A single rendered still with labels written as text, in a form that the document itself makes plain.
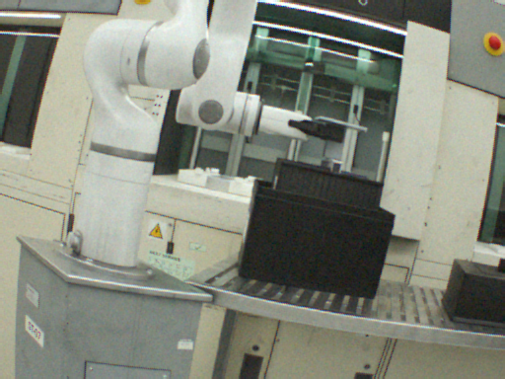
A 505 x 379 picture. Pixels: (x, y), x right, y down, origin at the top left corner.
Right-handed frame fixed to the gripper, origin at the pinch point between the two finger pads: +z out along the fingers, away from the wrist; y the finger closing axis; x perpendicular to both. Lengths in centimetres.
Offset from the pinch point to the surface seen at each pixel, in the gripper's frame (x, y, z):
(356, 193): -10.4, 10.5, 5.5
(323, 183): -9.8, 10.6, -1.4
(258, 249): -23.8, 13.7, -10.6
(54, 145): -16, -39, -66
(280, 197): -13.9, 13.7, -8.7
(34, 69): 6, -89, -94
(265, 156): -9, -118, -8
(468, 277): -20.6, 30.3, 29.8
